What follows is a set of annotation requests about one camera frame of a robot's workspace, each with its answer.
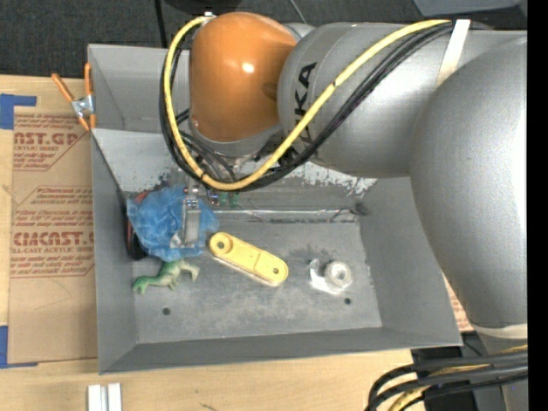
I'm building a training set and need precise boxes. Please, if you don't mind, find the blue crumpled cloth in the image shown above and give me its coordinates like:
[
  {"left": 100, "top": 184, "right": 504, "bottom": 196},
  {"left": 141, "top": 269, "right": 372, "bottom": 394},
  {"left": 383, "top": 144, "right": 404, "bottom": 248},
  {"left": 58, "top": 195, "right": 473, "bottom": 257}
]
[{"left": 125, "top": 184, "right": 221, "bottom": 264}]

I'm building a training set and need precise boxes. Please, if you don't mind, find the green toy dinosaur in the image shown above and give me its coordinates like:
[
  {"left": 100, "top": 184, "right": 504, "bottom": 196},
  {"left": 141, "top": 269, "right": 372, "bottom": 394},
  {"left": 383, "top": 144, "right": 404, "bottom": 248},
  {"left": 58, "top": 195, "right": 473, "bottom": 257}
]
[{"left": 130, "top": 259, "right": 201, "bottom": 295}]

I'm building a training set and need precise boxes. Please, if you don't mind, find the red and black toy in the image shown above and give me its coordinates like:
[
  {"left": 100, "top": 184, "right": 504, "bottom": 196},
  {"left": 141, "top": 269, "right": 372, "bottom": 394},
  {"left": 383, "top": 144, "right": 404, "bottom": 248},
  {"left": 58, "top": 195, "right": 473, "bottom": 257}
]
[{"left": 124, "top": 191, "right": 151, "bottom": 261}]

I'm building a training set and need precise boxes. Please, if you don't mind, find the yellow flat bar with holes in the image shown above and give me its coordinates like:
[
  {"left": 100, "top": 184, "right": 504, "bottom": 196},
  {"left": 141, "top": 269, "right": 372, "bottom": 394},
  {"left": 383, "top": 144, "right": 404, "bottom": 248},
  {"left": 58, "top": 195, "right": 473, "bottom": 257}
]
[{"left": 207, "top": 230, "right": 289, "bottom": 287}]

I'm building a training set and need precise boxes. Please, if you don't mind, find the grey metal bin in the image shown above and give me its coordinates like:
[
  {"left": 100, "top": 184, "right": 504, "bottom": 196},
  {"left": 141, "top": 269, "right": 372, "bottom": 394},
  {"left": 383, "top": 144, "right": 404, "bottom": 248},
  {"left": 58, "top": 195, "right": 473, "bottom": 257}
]
[{"left": 86, "top": 44, "right": 465, "bottom": 375}]

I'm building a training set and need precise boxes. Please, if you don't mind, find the brown cardboard board, red print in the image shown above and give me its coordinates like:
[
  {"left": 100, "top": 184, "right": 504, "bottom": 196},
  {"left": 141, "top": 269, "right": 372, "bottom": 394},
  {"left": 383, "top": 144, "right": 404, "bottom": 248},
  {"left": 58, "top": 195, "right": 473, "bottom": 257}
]
[{"left": 0, "top": 74, "right": 100, "bottom": 366}]

